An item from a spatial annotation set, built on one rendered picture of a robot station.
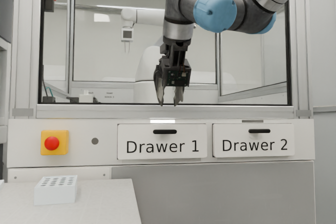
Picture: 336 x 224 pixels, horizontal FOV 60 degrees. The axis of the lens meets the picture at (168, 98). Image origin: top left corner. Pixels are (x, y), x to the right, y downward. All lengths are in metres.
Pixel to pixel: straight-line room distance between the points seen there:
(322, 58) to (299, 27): 1.54
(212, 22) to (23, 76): 0.63
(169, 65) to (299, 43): 0.59
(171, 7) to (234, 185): 0.63
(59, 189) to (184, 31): 0.45
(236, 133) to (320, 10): 1.96
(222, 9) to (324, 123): 2.17
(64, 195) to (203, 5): 0.50
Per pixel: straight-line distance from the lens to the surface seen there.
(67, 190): 0.71
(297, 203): 1.17
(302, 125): 1.15
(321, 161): 2.73
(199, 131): 0.97
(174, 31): 0.70
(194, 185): 1.00
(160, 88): 0.80
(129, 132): 0.93
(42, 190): 0.71
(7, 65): 1.99
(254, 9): 0.68
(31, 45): 1.02
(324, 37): 2.73
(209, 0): 0.59
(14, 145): 1.00
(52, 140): 0.90
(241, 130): 1.02
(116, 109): 0.95
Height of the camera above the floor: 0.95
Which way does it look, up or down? 4 degrees up
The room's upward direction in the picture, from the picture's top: straight up
